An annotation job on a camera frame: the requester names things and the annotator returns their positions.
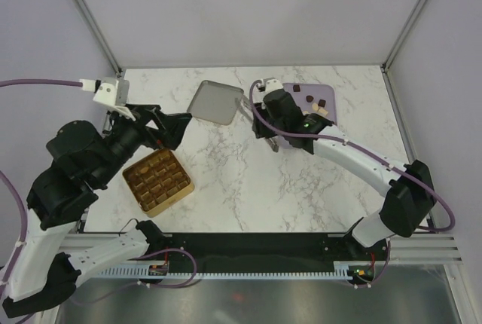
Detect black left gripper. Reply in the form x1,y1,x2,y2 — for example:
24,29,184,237
96,102,195,185

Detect metal tongs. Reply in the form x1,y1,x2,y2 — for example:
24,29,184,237
236,96,279,153

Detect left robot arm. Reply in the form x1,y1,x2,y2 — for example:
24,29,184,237
2,105,192,318

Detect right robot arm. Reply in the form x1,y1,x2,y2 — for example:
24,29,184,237
250,89,435,260

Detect lilac plastic tray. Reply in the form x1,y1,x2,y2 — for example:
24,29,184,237
283,83,337,125

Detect silver tin lid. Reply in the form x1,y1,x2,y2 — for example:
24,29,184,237
187,80,244,126

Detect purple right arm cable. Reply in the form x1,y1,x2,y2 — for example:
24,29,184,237
250,78,456,233

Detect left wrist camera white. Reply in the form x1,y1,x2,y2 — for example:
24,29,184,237
93,78,135,121

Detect right aluminium frame post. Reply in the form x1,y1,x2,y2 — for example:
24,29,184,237
380,0,451,72

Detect aluminium frame post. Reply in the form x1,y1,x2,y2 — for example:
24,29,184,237
73,0,124,77
380,0,451,72

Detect white slotted cable duct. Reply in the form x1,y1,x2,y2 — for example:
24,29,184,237
96,262,374,280

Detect left aluminium frame post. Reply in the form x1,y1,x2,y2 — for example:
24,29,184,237
73,0,124,77

